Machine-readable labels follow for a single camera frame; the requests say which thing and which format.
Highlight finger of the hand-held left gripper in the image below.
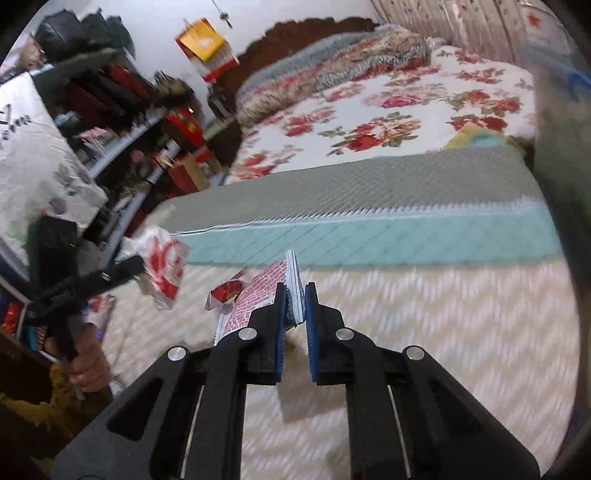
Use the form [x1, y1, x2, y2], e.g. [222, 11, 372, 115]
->
[69, 255, 145, 298]

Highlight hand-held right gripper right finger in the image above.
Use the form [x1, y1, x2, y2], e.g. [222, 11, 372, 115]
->
[304, 281, 541, 480]

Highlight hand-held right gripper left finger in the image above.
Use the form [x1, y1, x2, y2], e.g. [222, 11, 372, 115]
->
[50, 282, 291, 480]

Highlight red patterned packet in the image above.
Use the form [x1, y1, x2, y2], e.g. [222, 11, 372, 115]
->
[213, 250, 306, 348]

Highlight white red plastic wrapper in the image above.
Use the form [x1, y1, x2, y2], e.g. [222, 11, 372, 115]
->
[137, 225, 191, 311]

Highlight person's left forearm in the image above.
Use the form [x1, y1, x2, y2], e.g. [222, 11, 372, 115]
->
[0, 364, 115, 462]

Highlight person's left hand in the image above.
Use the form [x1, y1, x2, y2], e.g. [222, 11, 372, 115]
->
[68, 322, 112, 394]

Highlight small red wrapper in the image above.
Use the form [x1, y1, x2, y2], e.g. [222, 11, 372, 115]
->
[204, 276, 251, 312]

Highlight white floral printed bag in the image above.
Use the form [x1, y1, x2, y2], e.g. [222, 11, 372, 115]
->
[0, 71, 110, 265]

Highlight printed zigzag blanket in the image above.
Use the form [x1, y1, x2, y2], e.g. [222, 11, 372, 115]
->
[99, 145, 581, 480]

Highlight brown paper bag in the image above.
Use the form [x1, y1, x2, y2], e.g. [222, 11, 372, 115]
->
[167, 154, 212, 195]

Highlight grey storage shelf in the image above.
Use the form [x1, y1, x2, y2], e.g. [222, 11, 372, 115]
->
[0, 46, 223, 296]

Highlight red gift bag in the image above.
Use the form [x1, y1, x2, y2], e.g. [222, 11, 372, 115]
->
[165, 107, 207, 149]

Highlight brown handbag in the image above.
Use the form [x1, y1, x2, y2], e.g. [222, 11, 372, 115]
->
[154, 73, 195, 108]

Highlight dark bags on shelf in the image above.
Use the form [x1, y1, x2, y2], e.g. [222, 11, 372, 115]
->
[34, 8, 136, 64]

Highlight floral bedsheet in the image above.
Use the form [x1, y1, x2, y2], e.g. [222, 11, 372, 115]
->
[225, 43, 539, 186]

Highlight yellow green cloth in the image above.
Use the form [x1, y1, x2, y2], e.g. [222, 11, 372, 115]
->
[442, 122, 523, 154]

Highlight patterned folded quilt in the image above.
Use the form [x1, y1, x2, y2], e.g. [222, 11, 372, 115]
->
[235, 24, 433, 128]

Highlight carved wooden headboard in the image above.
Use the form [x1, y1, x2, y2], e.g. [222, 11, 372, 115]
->
[209, 17, 380, 168]

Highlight hanging keys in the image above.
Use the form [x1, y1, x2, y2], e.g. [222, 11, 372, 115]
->
[212, 0, 234, 30]

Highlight leaf patterned curtain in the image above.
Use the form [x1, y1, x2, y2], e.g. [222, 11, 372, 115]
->
[372, 0, 555, 64]

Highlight red yellow wall calendar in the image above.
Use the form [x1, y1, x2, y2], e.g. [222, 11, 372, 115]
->
[175, 17, 240, 85]

